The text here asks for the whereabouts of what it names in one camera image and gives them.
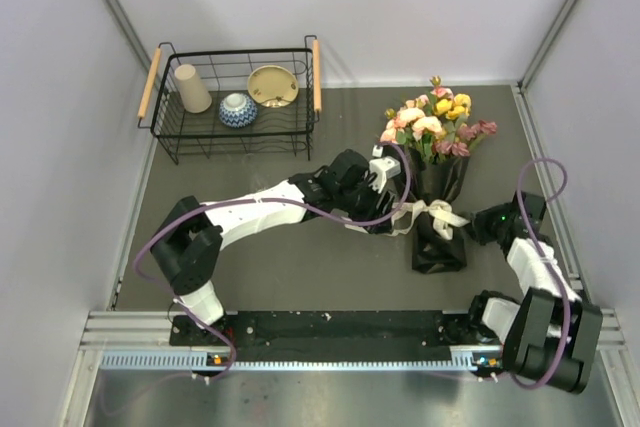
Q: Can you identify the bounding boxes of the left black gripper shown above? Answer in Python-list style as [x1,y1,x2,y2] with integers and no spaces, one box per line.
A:
[335,173,394,235]

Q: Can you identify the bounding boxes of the black wrapping paper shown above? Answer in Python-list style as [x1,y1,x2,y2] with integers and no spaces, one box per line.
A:
[408,149,468,274]

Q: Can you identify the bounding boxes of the cream ribbon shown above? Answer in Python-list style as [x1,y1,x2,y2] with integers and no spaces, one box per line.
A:
[344,198,471,241]

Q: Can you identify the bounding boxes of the flower bouquet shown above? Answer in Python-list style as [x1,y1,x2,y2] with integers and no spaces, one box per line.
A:
[380,76,497,165]

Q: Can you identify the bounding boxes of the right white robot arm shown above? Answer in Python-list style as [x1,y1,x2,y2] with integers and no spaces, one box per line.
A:
[465,193,603,394]

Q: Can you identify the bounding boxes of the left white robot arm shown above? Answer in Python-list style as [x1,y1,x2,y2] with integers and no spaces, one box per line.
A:
[149,147,404,344]

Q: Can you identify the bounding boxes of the yellow gold plate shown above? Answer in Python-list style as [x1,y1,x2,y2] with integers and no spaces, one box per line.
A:
[247,65,299,108]

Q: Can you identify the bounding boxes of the blue white ceramic bowl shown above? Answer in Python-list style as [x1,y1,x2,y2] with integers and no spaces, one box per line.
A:
[218,93,258,129]

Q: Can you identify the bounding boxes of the beige paper cup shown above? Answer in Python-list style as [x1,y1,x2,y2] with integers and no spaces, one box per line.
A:
[174,64,212,114]

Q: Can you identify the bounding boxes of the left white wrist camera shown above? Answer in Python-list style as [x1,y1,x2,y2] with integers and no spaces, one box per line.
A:
[369,146,401,193]

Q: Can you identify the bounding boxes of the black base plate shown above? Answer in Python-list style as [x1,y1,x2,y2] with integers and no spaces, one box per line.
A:
[168,309,506,351]

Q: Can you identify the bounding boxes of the grey cable duct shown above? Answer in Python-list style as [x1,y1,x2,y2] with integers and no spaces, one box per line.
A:
[99,346,501,372]

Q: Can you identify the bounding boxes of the black wire basket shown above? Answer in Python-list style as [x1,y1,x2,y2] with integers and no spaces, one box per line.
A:
[137,35,322,163]

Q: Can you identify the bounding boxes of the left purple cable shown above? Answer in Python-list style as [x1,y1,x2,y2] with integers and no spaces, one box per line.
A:
[133,142,414,343]

